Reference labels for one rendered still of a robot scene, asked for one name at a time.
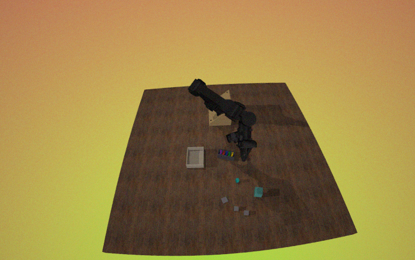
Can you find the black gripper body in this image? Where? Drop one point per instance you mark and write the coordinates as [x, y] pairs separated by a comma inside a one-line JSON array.
[[246, 138]]

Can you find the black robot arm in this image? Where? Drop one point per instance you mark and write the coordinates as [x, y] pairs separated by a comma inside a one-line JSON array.
[[232, 110]]

